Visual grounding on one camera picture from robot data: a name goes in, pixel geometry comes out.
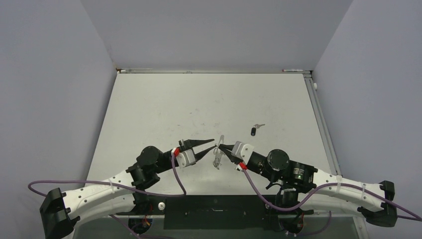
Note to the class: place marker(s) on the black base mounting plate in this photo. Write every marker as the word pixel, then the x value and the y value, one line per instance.
pixel 213 212

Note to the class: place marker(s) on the black head key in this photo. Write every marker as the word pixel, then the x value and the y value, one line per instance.
pixel 255 128

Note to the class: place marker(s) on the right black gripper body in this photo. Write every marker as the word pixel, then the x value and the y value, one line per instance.
pixel 254 164

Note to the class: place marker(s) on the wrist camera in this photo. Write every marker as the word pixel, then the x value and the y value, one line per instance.
pixel 185 158
pixel 241 145

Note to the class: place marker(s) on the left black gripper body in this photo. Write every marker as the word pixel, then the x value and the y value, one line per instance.
pixel 180 142

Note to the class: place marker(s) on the aluminium rail right edge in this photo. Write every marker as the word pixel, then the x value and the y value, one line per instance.
pixel 323 129

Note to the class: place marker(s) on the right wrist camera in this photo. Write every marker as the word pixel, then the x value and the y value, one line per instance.
pixel 241 145

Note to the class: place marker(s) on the aluminium rail edge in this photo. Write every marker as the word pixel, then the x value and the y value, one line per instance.
pixel 323 129
pixel 199 71

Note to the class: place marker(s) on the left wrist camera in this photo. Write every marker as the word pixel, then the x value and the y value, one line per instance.
pixel 185 158

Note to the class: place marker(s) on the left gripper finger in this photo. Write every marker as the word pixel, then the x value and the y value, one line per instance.
pixel 191 143
pixel 198 156

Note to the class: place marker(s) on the aluminium rail back edge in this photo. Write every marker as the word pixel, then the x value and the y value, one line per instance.
pixel 199 71

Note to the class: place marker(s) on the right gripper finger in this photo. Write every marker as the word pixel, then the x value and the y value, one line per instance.
pixel 229 155
pixel 225 147

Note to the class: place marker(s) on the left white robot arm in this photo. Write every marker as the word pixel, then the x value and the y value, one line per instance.
pixel 62 211

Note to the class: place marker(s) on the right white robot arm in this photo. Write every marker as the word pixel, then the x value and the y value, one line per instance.
pixel 309 188

